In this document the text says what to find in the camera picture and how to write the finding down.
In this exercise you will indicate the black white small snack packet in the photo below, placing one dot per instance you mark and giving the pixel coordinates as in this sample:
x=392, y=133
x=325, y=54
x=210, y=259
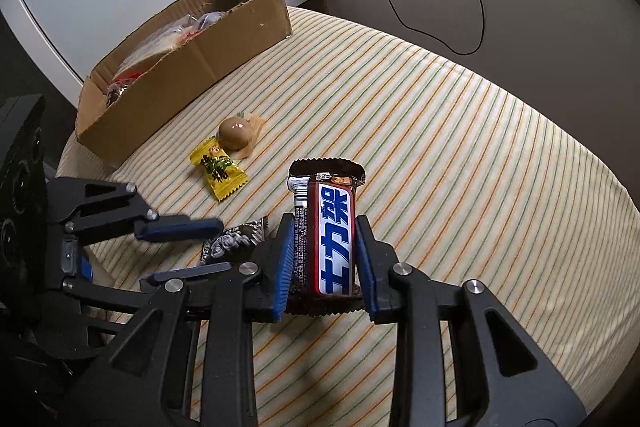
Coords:
x=236, y=243

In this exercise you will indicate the large clear biscuit package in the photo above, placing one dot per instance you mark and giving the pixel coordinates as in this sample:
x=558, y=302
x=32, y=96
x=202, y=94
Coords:
x=146, y=54

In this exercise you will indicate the packaged brown marinated egg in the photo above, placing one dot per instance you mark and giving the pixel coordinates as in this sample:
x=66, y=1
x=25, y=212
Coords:
x=238, y=134

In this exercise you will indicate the clear red chocolate cookie bag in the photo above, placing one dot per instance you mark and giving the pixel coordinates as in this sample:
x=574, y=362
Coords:
x=203, y=22

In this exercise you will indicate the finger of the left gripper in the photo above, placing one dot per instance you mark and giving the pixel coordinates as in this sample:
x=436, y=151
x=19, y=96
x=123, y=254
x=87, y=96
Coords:
x=198, y=283
x=86, y=212

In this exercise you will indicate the brown cardboard box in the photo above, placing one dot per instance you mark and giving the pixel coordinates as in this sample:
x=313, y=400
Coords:
x=248, y=28

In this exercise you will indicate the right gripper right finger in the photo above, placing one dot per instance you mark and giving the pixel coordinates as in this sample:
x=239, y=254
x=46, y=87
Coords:
x=461, y=358

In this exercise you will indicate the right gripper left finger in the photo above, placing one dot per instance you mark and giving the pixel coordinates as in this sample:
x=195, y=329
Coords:
x=133, y=371

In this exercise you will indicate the red clear dried fruit bag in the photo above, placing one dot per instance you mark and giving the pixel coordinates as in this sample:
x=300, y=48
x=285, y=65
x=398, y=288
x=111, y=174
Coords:
x=117, y=88

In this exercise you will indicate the snickers chocolate bar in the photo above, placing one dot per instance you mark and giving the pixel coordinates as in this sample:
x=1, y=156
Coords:
x=324, y=271

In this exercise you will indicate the yellow candy wrapper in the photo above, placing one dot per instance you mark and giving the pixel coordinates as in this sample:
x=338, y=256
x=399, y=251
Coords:
x=223, y=175

